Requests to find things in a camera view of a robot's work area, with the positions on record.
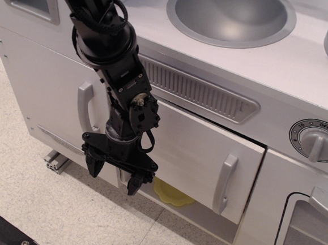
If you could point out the silver fridge emblem badge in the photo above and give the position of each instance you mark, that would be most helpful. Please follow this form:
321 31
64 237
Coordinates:
62 141

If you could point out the yellow plastic plate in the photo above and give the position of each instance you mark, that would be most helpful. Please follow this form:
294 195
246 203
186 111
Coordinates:
169 194

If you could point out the white oven door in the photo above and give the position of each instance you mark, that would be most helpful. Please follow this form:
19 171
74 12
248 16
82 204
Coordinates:
278 212

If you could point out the white toy kitchen body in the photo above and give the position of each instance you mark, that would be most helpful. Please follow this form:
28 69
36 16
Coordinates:
289 79

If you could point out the silver toy sink bowl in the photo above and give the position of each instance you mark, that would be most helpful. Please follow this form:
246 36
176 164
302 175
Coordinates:
233 23

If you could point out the white fridge door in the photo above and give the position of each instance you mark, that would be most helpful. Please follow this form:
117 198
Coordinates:
46 84

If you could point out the silver fridge door handle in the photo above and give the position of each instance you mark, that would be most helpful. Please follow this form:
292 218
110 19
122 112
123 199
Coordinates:
85 95

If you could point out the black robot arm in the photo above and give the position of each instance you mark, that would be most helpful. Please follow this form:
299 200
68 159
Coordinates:
106 41

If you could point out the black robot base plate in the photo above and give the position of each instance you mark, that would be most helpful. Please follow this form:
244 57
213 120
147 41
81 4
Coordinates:
10 235

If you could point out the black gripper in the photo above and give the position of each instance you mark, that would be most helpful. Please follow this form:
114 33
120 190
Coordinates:
100 149

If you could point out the white cabinet door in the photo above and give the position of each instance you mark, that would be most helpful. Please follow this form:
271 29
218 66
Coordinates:
190 152

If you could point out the silver vent grille panel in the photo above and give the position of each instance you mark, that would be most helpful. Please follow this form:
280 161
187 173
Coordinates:
229 105

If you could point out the grey timer knob dial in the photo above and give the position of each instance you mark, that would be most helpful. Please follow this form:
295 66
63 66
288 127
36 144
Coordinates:
309 137

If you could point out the aluminium extrusion rail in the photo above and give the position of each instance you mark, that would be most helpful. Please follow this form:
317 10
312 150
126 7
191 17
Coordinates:
56 162

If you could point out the silver oven door handle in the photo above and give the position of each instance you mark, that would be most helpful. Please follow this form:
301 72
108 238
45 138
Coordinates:
319 200

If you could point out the silver cabinet door handle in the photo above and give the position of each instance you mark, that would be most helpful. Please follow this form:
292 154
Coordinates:
219 199

